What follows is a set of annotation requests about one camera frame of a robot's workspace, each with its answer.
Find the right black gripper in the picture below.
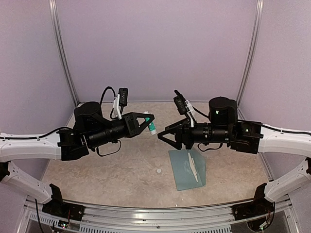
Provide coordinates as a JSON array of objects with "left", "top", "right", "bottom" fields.
[{"left": 157, "top": 117, "right": 231, "bottom": 150}]

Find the white green glue stick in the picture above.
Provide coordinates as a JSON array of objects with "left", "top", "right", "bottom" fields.
[{"left": 144, "top": 111, "right": 157, "bottom": 135}]

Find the white letter sheet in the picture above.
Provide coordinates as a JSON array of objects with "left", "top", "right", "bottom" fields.
[{"left": 188, "top": 152, "right": 198, "bottom": 182}]

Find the teal blue envelope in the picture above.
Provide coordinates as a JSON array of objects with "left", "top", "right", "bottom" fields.
[{"left": 169, "top": 150, "right": 206, "bottom": 191}]

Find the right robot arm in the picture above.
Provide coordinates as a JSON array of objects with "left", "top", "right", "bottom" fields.
[{"left": 157, "top": 95, "right": 311, "bottom": 216}]

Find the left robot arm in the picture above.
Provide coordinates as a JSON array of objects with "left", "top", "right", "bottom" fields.
[{"left": 0, "top": 101, "right": 155, "bottom": 216}]

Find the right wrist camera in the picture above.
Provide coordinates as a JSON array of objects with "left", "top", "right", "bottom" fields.
[{"left": 173, "top": 90, "right": 196, "bottom": 128}]

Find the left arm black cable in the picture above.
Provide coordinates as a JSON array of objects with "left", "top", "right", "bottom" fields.
[{"left": 0, "top": 86, "right": 122, "bottom": 157}]

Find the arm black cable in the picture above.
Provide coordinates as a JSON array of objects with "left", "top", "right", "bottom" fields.
[
  {"left": 173, "top": 89, "right": 311, "bottom": 152},
  {"left": 0, "top": 86, "right": 122, "bottom": 157}
]

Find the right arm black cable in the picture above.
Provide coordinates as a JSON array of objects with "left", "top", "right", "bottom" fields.
[{"left": 173, "top": 89, "right": 311, "bottom": 152}]

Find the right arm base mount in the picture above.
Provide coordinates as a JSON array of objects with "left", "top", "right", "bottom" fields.
[{"left": 232, "top": 183, "right": 275, "bottom": 220}]

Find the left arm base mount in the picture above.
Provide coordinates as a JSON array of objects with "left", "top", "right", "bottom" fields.
[{"left": 42, "top": 184, "right": 85, "bottom": 221}]

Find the front aluminium rail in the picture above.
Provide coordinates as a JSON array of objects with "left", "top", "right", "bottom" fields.
[{"left": 23, "top": 199, "right": 298, "bottom": 233}]

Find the left aluminium frame post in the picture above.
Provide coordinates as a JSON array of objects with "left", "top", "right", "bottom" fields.
[{"left": 49, "top": 0, "right": 79, "bottom": 107}]

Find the aluminium frame post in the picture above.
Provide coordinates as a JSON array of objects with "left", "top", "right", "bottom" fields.
[
  {"left": 49, "top": 0, "right": 79, "bottom": 107},
  {"left": 236, "top": 0, "right": 264, "bottom": 107}
]

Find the right aluminium frame post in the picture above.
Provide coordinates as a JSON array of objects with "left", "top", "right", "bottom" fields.
[{"left": 236, "top": 0, "right": 264, "bottom": 107}]

